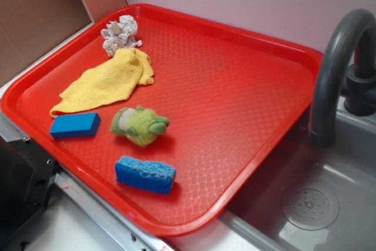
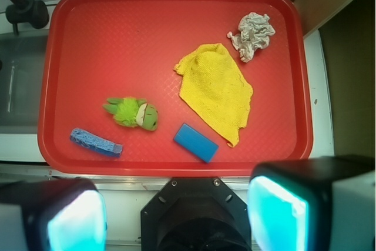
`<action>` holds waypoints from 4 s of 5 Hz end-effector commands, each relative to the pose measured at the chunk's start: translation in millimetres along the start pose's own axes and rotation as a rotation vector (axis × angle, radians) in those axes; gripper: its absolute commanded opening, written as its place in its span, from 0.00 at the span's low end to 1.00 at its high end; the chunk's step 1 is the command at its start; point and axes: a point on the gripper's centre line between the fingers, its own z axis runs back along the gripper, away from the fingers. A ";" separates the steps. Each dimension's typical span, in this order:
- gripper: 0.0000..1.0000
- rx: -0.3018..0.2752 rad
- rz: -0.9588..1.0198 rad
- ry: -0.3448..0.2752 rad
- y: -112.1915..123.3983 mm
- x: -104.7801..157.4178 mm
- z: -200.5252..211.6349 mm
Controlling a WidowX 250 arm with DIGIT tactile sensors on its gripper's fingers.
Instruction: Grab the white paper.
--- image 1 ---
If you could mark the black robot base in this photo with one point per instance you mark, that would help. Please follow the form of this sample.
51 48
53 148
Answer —
27 173

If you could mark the crumpled white paper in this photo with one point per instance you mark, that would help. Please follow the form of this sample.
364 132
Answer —
120 34

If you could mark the red plastic tray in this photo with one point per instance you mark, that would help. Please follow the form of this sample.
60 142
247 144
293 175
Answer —
230 96

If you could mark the green plush toy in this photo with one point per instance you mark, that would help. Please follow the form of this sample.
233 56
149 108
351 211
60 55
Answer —
141 126

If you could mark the blue sponge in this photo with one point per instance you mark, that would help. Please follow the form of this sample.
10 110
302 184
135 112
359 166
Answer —
156 177

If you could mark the yellow knitted cloth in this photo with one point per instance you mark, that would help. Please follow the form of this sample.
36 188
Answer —
110 82

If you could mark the blue rectangular block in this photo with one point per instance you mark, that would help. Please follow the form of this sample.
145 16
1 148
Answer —
75 126

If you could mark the grey plastic sink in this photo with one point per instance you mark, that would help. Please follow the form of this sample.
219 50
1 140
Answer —
305 198

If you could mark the grey curved faucet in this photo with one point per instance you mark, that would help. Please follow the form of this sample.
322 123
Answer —
347 69

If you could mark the brown cardboard panel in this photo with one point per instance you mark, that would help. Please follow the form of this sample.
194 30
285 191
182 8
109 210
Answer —
32 28

